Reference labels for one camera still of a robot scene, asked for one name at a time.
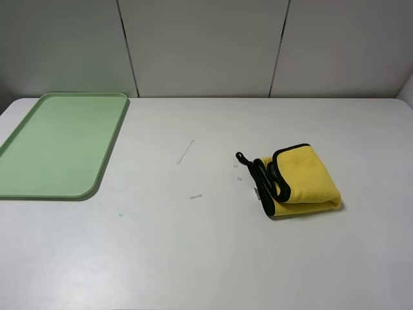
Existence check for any yellow microfiber towel black trim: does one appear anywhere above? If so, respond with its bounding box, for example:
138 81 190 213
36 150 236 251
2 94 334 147
236 143 342 218

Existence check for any light green plastic tray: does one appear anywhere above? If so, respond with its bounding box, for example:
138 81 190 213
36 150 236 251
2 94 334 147
1 93 129 200

